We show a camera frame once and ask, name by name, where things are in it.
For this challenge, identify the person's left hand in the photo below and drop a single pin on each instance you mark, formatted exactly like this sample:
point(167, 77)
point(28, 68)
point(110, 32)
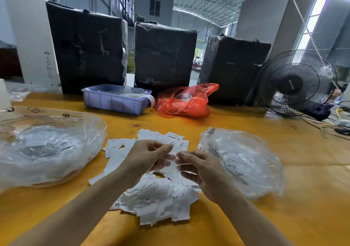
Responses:
point(143, 158)

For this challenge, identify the person's right hand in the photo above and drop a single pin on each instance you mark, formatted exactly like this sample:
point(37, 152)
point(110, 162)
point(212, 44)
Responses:
point(205, 172)

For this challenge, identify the white paper label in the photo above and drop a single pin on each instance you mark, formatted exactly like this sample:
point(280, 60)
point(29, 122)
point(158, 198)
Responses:
point(173, 155)

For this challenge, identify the pile of white labels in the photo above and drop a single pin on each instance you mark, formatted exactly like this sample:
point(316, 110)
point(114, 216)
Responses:
point(153, 196)

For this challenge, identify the clear plastic bag black print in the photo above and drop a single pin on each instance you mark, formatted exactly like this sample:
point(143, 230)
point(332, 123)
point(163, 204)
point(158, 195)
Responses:
point(246, 161)

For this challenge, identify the large clear bag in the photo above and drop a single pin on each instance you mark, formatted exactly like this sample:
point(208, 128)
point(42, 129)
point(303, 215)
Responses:
point(50, 150)

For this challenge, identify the person's left forearm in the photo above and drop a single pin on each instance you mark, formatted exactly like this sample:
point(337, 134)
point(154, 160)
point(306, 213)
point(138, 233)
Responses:
point(68, 215)

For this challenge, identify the person's right forearm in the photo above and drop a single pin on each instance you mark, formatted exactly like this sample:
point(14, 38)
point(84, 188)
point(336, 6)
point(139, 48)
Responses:
point(257, 224)

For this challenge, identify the red plastic bag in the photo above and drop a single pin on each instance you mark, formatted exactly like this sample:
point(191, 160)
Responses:
point(187, 101)

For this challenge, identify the blue plastic bin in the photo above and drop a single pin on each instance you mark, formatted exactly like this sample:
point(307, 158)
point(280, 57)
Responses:
point(112, 100)

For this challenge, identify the large black wrapped bale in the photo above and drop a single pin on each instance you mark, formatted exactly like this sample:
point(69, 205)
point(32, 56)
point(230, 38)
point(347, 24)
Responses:
point(165, 57)
point(87, 47)
point(235, 71)

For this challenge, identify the black table fan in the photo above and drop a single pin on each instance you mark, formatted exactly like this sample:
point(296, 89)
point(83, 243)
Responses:
point(295, 83)

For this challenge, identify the grey cabin with window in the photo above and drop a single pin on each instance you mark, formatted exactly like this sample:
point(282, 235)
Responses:
point(154, 9)

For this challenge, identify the white foam box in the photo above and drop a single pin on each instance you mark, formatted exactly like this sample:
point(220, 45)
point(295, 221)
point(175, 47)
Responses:
point(4, 95)

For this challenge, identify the brown wooden cabinet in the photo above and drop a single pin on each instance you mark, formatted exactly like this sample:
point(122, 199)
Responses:
point(10, 62)

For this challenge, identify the white pillar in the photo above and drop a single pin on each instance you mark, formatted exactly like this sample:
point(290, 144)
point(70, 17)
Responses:
point(33, 32)

